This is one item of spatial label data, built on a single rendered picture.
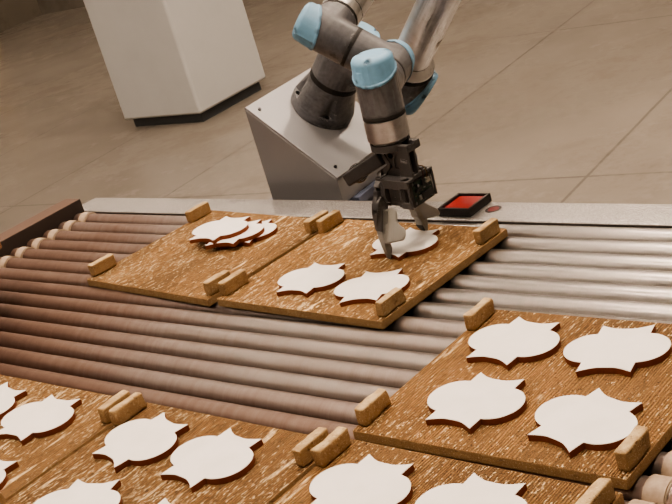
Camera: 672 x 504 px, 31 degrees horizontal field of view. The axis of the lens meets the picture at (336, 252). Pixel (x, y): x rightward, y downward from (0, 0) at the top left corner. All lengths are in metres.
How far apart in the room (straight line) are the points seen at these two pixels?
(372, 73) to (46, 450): 0.80
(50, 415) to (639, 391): 0.92
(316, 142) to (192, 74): 5.02
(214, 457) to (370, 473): 0.25
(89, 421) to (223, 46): 6.16
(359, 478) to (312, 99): 1.43
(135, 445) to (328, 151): 1.16
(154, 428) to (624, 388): 0.68
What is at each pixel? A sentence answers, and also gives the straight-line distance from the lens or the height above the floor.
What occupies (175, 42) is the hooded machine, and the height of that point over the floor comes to 0.54.
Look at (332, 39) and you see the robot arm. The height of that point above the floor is 1.32.
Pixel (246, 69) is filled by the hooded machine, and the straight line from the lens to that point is 8.12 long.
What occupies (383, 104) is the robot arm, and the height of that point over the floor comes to 1.22.
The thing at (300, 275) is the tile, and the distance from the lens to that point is 2.20.
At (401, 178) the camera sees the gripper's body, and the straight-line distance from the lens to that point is 2.11.
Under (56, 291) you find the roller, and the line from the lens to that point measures 2.66.
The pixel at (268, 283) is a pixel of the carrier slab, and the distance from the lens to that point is 2.23.
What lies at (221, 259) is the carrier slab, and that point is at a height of 0.94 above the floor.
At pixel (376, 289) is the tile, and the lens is 2.04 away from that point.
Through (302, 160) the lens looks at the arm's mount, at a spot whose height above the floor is 0.98.
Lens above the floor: 1.73
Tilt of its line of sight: 20 degrees down
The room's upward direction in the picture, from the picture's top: 17 degrees counter-clockwise
